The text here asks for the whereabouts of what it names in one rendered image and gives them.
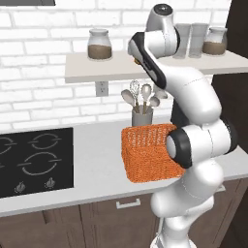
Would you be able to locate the glass jar brown contents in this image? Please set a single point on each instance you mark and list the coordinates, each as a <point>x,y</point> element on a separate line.
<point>214,42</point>
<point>99,45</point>

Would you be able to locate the grey hob knob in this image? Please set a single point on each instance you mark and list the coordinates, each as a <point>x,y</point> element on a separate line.
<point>20,187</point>
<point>49,183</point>

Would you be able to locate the brown drawer front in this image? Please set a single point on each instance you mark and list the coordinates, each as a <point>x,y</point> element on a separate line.
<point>106,226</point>

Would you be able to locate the grey utensil pot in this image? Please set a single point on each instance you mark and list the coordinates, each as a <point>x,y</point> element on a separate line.
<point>141,117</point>

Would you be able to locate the pale wall shelf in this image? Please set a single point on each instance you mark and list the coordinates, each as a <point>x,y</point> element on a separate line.
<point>103,68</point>

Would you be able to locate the white wall socket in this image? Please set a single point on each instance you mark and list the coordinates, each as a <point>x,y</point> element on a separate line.
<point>101,88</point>

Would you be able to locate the orange woven basket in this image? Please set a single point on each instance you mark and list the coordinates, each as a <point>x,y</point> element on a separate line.
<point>145,155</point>

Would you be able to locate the dark range hood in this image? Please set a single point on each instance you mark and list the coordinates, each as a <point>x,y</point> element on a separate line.
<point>25,2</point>

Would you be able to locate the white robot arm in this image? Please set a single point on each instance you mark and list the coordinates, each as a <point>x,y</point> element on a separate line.
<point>200,97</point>

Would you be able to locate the dark brown tall cabinet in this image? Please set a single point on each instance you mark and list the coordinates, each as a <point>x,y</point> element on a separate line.
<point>237,106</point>

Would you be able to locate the black hob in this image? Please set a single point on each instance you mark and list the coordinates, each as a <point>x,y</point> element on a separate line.
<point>38,161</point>

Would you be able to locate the brown cupboard door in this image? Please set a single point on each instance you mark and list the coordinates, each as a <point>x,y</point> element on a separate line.
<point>219,210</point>
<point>35,231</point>

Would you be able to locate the metal whisk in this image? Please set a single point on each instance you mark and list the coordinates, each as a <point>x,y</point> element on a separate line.
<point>134,87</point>

